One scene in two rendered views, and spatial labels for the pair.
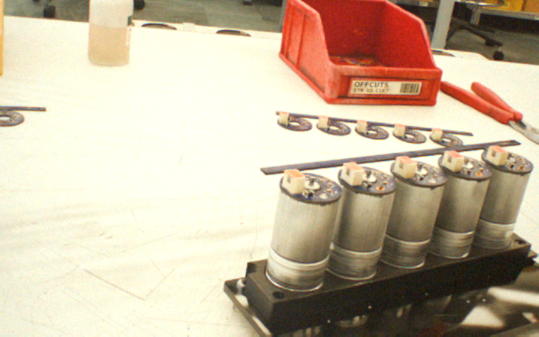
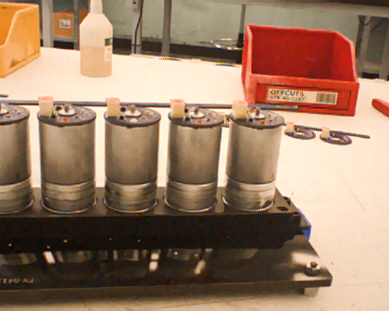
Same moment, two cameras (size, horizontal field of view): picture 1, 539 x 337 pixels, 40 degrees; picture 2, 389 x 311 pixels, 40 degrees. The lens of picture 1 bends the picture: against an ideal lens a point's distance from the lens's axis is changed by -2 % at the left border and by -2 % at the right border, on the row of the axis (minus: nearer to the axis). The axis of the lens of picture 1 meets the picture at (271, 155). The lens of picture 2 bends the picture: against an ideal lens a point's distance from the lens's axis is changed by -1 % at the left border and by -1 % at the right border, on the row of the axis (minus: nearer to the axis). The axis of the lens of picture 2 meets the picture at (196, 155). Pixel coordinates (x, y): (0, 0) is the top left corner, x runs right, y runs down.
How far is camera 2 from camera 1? 21 cm
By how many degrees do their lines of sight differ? 21
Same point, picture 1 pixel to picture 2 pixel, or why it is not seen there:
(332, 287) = (23, 214)
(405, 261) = (119, 204)
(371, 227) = (59, 159)
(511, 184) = (249, 139)
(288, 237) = not seen: outside the picture
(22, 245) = not seen: outside the picture
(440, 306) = (140, 252)
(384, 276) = (88, 214)
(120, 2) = (96, 27)
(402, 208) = (107, 147)
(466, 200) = (185, 148)
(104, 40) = (87, 56)
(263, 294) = not seen: outside the picture
